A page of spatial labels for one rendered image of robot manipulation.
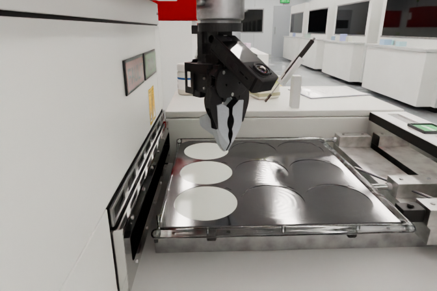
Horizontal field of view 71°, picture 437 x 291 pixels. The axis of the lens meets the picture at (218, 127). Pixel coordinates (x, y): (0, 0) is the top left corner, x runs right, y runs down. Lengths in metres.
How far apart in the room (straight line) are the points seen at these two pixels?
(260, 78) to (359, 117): 0.49
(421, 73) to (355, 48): 2.20
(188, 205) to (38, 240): 0.29
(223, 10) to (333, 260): 0.42
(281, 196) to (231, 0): 0.32
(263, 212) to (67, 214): 0.30
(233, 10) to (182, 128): 0.40
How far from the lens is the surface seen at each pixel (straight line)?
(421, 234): 0.59
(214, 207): 0.49
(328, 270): 0.53
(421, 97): 5.31
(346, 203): 0.54
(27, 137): 0.22
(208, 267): 0.51
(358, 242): 0.58
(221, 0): 0.47
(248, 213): 0.48
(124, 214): 0.41
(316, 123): 0.83
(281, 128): 0.81
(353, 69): 7.17
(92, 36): 0.33
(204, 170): 0.60
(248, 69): 0.43
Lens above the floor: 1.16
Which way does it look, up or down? 18 degrees down
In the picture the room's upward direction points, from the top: straight up
